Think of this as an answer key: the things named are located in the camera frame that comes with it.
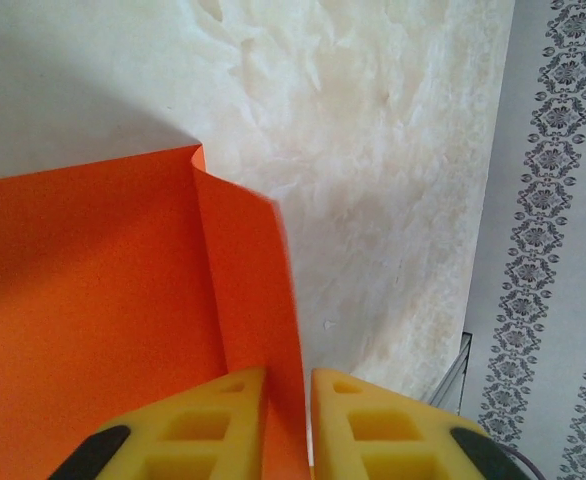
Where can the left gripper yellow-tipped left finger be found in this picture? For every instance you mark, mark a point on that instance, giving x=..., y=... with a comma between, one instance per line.
x=198, y=440

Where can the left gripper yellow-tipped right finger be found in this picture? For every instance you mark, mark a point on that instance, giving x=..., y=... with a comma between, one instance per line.
x=388, y=440

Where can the orange paper sheet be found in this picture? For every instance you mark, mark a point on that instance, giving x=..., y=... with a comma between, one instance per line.
x=98, y=300

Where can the aluminium side rail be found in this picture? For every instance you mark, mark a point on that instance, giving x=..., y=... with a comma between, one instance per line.
x=450, y=375

